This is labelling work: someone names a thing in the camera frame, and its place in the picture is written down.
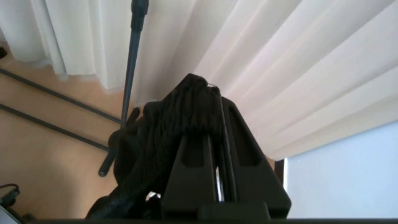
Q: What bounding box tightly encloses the black clothes rack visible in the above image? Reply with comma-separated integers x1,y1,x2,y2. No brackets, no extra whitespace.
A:
0,0,150,177

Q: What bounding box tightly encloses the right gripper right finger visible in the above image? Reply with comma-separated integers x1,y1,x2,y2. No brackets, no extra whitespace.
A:
220,96,292,219

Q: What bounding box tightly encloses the black garment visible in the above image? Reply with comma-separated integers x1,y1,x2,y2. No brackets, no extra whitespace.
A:
85,73,225,220

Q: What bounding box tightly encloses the beige curtain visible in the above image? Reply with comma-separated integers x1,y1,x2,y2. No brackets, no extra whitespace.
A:
0,0,398,162

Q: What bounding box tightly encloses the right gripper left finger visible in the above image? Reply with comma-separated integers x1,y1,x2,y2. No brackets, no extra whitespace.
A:
160,133,218,220

